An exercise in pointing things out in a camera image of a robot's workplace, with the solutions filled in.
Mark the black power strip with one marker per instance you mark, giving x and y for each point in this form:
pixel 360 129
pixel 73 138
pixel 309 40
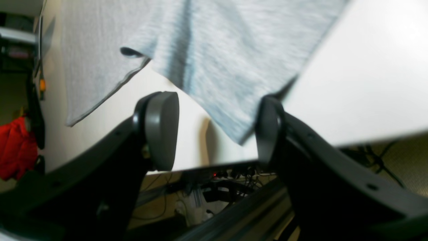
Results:
pixel 224 184

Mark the red cloth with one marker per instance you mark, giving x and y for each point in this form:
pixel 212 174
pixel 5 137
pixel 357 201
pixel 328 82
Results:
pixel 18 150

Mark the orange handled scissors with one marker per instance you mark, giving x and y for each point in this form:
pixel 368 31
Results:
pixel 42 85

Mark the grey T-shirt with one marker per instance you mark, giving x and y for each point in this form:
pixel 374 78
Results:
pixel 225 54

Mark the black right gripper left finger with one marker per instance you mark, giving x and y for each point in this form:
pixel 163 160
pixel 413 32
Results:
pixel 93 196

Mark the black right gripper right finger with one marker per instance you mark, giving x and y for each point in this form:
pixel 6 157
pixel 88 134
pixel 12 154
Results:
pixel 333 197

